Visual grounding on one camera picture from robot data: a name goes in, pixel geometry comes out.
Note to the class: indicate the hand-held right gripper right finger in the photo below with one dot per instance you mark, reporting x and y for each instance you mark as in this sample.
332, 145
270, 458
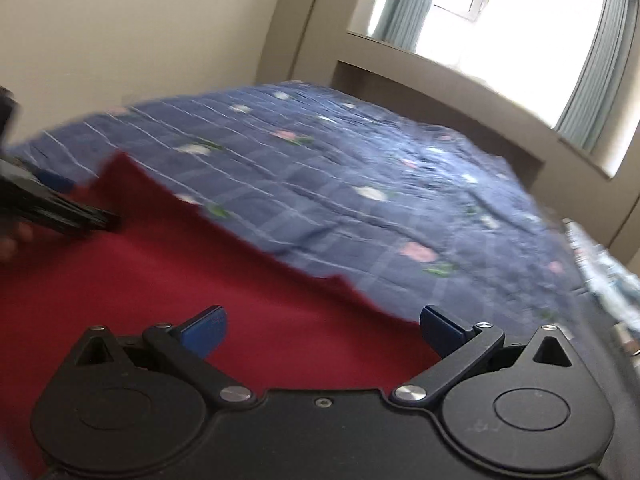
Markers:
440, 330

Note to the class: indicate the person's left hand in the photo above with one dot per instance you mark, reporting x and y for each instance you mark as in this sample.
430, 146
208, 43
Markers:
14, 242

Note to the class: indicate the light blue cloth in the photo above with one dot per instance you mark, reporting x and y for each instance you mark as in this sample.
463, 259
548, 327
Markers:
610, 280

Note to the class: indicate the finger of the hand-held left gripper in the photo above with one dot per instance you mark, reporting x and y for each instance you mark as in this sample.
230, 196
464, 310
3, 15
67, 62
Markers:
52, 180
60, 215

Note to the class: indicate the blue-grey curtain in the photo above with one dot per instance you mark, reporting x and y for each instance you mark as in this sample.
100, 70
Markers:
405, 0
600, 70

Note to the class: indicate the window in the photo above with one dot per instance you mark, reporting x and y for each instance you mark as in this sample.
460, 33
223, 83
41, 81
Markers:
500, 25

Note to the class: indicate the beige window bench cabinet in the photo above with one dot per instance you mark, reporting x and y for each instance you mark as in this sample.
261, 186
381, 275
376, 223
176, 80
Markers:
450, 90

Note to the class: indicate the blue checked floral quilt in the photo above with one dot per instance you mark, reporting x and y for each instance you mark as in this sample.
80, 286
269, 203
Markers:
350, 160

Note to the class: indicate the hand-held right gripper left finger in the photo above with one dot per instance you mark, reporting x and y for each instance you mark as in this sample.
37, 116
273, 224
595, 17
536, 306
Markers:
207, 327

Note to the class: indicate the red long-sleeve shirt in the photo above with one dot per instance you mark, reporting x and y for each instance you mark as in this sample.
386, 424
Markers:
150, 280

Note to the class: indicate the beige tall wardrobe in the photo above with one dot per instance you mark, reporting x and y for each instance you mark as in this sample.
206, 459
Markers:
310, 20

